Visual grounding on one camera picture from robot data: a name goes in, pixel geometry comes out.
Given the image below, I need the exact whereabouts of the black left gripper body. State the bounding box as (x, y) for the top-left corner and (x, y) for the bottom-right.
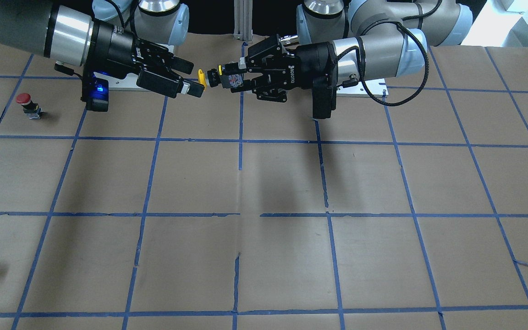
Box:
(282, 42), (337, 92)

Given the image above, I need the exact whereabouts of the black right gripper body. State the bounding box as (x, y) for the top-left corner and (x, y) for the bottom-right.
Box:
(91, 21), (154, 78)

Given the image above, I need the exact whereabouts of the yellow push button switch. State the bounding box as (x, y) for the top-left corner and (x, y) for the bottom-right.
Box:
(198, 64), (253, 90)

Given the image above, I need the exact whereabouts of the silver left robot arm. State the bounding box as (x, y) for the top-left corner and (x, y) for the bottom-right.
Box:
(209, 0), (473, 111)

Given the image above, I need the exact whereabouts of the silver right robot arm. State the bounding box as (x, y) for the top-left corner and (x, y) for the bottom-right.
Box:
(0, 0), (204, 111)

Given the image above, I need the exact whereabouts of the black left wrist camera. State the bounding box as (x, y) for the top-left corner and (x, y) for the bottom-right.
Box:
(312, 76), (337, 120)

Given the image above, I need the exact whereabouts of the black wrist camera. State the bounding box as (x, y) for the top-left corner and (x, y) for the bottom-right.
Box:
(312, 76), (337, 120)
(80, 70), (109, 112)

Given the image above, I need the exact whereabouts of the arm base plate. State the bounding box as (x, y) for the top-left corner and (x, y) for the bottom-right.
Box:
(55, 62), (141, 91)
(335, 78), (387, 97)

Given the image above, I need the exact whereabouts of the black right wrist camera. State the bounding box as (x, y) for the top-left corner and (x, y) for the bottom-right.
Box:
(80, 70), (109, 112)

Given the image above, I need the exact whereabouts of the aluminium frame post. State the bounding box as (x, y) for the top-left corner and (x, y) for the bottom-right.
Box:
(233, 0), (253, 43)

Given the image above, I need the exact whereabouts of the red push button switch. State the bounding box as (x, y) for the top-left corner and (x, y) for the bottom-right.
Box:
(15, 93), (42, 120)

